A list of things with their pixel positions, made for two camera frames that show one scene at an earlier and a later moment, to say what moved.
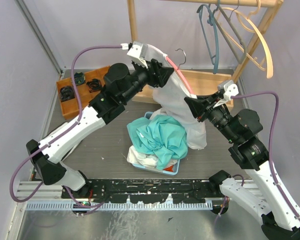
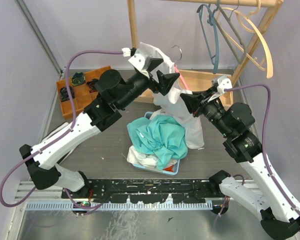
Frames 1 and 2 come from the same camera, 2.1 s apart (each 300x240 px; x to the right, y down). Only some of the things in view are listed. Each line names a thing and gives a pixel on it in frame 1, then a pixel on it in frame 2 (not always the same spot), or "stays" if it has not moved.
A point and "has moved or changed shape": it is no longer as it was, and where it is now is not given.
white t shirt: [135, 156] stays
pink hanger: [179, 71] has moved or changed shape
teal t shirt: [160, 135] stays
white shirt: [170, 101] stays
